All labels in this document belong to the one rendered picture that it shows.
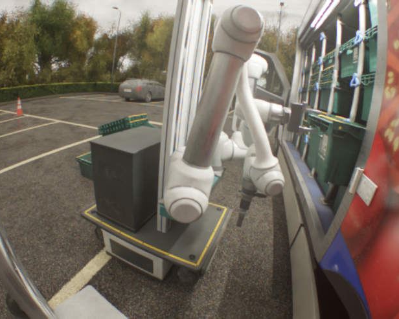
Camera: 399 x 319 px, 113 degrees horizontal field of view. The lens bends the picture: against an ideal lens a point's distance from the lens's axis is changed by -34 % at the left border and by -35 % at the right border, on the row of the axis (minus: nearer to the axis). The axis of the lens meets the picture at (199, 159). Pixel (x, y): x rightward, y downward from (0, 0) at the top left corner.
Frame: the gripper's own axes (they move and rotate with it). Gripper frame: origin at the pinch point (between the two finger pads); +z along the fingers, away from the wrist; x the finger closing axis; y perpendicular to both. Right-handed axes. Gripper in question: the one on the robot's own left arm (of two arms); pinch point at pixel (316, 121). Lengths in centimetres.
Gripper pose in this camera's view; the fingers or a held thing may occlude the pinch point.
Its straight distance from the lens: 97.7
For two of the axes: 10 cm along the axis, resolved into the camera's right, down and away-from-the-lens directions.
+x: -0.9, 9.4, 3.3
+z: 9.5, 1.8, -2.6
